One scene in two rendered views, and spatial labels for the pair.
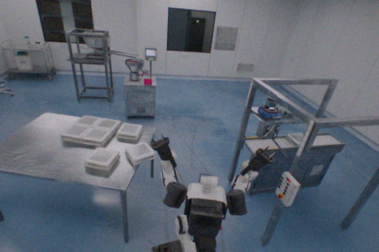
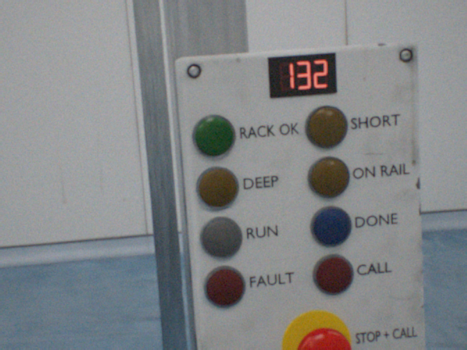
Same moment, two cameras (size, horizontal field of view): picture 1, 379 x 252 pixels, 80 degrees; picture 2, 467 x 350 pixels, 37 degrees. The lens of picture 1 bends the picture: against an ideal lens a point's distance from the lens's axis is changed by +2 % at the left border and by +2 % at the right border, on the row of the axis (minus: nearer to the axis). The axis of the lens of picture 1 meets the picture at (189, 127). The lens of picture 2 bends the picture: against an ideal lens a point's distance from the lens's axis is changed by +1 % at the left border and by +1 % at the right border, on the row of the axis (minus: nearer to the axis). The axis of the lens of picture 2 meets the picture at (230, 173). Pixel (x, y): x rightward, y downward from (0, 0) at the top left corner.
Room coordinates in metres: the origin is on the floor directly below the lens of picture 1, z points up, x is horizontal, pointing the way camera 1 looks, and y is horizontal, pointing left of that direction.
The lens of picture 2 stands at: (1.49, -0.41, 1.07)
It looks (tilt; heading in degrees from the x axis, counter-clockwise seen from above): 10 degrees down; 279
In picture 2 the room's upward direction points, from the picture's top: 4 degrees counter-clockwise
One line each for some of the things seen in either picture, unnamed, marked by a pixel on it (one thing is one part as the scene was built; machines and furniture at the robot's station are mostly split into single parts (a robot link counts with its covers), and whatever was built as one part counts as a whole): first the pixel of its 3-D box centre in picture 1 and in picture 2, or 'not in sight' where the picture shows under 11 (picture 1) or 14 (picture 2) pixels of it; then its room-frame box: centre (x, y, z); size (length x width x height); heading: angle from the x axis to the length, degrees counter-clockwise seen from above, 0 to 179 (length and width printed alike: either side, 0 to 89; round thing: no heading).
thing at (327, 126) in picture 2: not in sight; (327, 127); (1.50, -0.90, 1.01); 0.03 x 0.01 x 0.03; 17
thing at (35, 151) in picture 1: (77, 144); not in sight; (2.02, 1.21, 0.80); 1.50 x 1.10 x 0.04; 86
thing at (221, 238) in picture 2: not in sight; (221, 238); (1.57, -0.88, 0.94); 0.03 x 0.01 x 0.03; 17
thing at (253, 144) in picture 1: (295, 144); not in sight; (2.56, -1.42, 0.77); 1.35 x 0.25 x 0.05; 107
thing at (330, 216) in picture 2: not in sight; (331, 226); (1.50, -0.90, 0.94); 0.03 x 0.01 x 0.03; 17
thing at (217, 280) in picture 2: not in sight; (224, 287); (1.57, -0.88, 0.90); 0.03 x 0.01 x 0.03; 17
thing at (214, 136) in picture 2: not in sight; (214, 136); (1.57, -0.88, 1.01); 0.03 x 0.01 x 0.03; 17
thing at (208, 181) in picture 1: (209, 182); not in sight; (1.13, -0.17, 1.28); 0.10 x 0.07 x 0.09; 89
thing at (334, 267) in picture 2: not in sight; (333, 275); (1.50, -0.90, 0.90); 0.03 x 0.01 x 0.03; 17
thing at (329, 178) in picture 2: not in sight; (329, 177); (1.50, -0.90, 0.98); 0.03 x 0.01 x 0.03; 17
